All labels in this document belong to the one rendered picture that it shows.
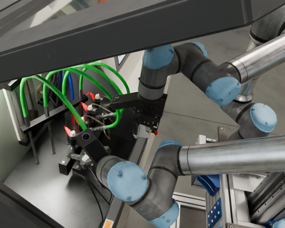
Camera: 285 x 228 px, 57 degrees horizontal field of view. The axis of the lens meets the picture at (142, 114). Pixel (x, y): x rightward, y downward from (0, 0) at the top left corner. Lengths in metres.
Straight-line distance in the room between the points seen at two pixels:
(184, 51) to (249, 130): 0.57
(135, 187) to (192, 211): 1.48
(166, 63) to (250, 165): 0.31
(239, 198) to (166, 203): 0.69
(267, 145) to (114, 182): 0.32
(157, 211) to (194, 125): 2.26
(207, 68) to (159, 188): 0.32
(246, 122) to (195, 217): 1.01
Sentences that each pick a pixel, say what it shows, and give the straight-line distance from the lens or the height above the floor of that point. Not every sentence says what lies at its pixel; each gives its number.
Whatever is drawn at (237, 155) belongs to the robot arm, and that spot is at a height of 1.52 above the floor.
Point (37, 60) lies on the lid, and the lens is 0.34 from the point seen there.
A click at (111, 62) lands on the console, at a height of 1.20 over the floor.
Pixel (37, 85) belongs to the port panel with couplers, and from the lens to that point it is 1.29.
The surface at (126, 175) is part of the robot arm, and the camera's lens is 0.53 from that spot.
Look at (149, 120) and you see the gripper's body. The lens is 0.79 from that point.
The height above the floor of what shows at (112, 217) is 0.95.
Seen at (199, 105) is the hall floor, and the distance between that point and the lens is 3.08.
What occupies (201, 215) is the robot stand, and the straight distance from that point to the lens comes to 2.02.
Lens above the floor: 1.94
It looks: 44 degrees down
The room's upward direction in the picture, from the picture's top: 11 degrees clockwise
